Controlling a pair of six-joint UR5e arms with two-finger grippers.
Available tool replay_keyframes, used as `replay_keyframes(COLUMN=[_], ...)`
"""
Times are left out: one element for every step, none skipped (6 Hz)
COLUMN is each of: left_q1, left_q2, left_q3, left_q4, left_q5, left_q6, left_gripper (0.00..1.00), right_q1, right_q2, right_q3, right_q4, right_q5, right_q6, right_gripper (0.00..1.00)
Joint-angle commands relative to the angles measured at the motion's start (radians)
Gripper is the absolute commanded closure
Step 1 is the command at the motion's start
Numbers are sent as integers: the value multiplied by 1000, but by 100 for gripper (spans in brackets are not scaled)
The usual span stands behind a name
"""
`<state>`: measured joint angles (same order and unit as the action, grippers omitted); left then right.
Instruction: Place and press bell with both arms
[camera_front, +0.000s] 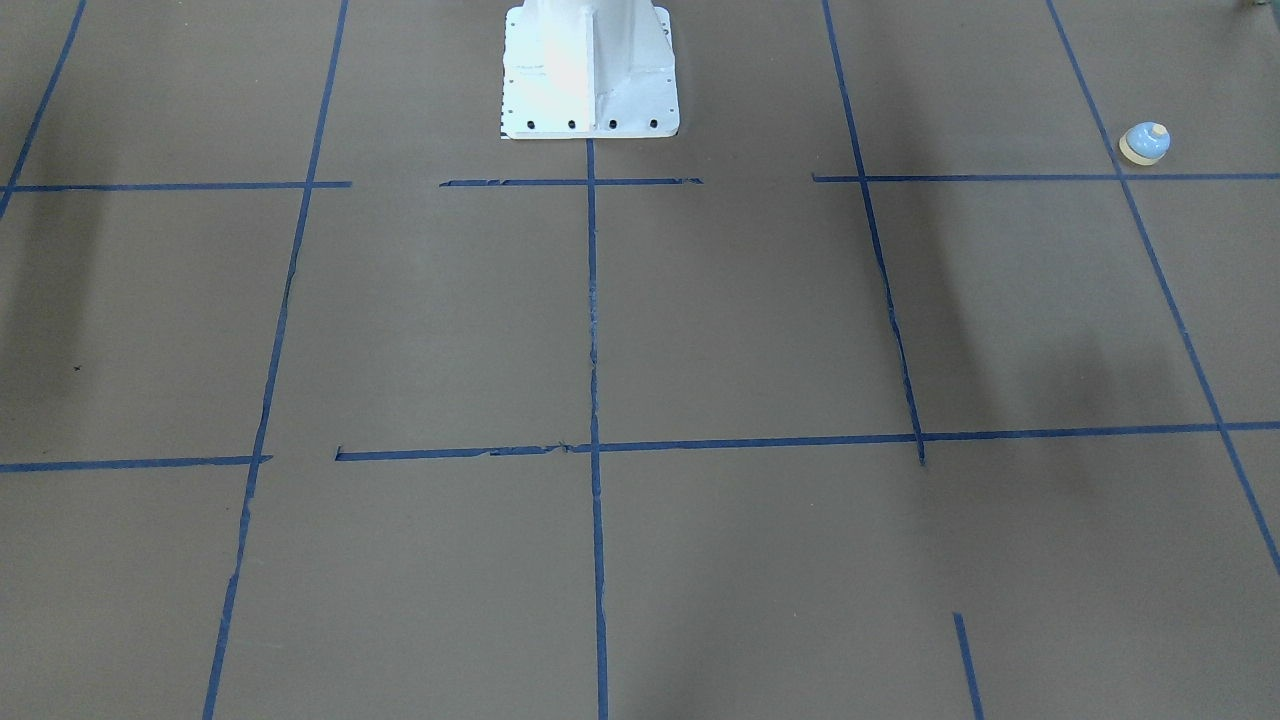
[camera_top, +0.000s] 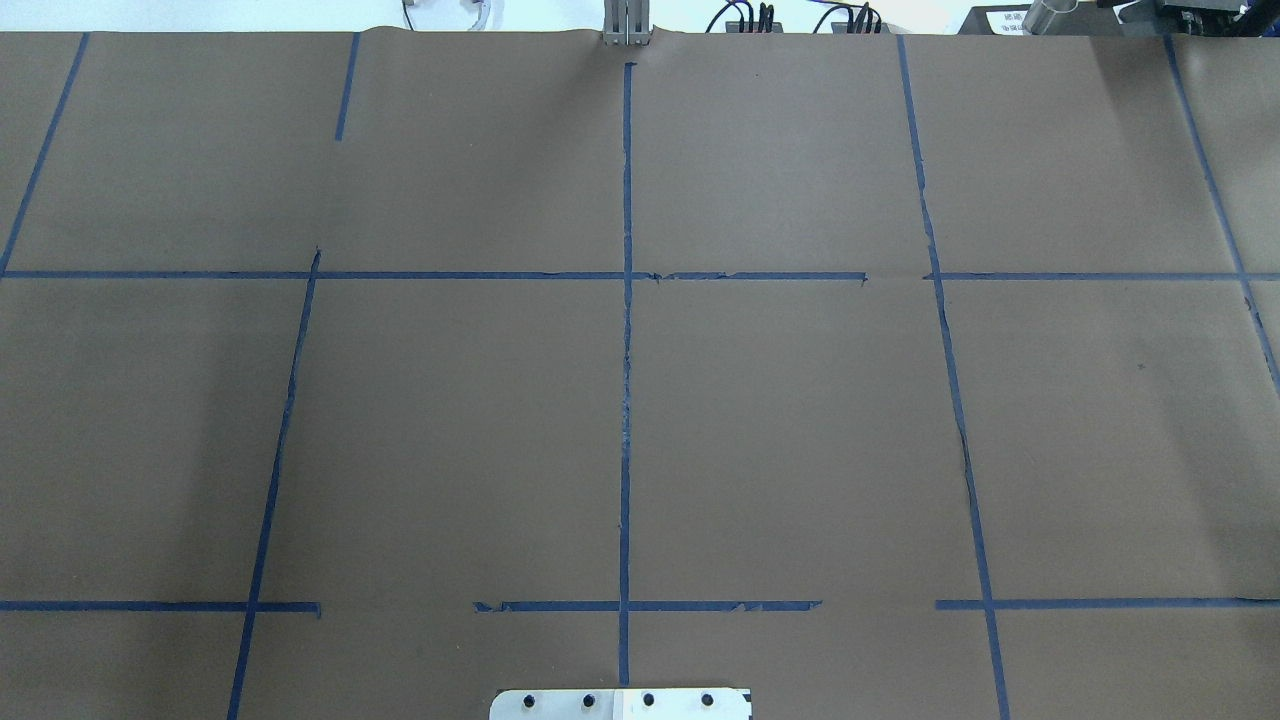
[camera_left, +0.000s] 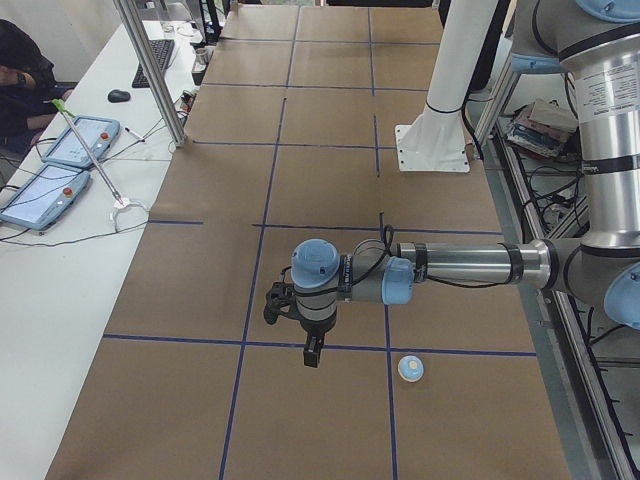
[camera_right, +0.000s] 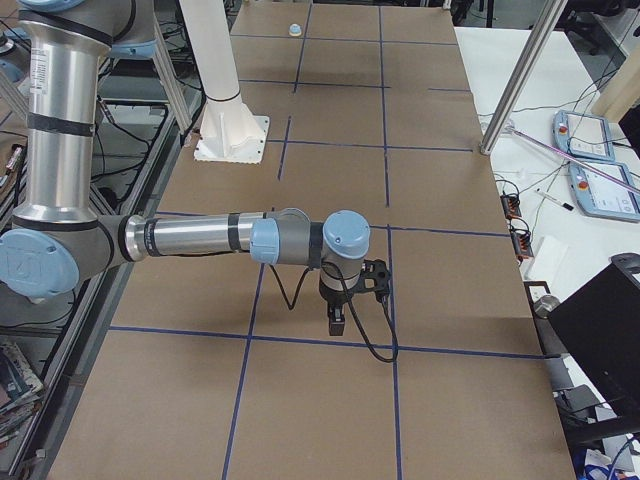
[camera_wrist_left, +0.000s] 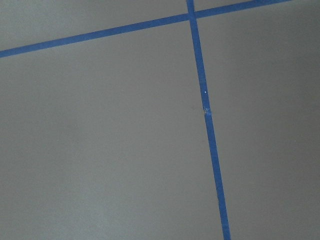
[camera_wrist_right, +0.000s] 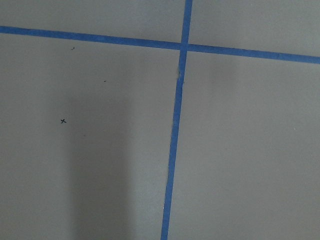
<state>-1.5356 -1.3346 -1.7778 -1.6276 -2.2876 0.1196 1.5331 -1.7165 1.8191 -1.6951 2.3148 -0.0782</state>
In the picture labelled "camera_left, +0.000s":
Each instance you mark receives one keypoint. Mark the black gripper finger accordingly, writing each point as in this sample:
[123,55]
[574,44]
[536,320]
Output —
[312,351]

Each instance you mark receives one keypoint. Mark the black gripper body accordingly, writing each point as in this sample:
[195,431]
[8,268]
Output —
[316,330]

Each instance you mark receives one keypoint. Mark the blue cream service bell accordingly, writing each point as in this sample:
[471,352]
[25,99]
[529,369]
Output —
[410,368]

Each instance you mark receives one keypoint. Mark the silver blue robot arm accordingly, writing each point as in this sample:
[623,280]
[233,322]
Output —
[597,42]

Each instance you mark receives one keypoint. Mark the black marker pen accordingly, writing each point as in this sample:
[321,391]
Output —
[137,136]

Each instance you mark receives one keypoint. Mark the metal cup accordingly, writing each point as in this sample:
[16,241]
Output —
[201,60]

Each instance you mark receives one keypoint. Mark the lower teach pendant tablet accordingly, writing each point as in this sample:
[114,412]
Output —
[45,197]

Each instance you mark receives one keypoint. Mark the stack of books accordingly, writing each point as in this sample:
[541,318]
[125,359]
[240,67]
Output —
[544,129]

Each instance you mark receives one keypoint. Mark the black computer mouse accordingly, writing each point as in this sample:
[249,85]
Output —
[118,96]

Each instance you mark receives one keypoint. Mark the long metal reacher stick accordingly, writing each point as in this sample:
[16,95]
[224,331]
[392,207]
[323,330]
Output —
[121,203]

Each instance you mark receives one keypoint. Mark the person in black clothing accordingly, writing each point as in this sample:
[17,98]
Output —
[28,87]

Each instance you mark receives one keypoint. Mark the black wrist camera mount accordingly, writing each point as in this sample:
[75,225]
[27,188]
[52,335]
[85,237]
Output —
[281,301]

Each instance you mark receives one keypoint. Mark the white camera mast pedestal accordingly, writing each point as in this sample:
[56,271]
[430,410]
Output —
[435,141]

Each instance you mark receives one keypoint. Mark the aluminium frame post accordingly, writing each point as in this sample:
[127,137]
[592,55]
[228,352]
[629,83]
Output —
[142,47]

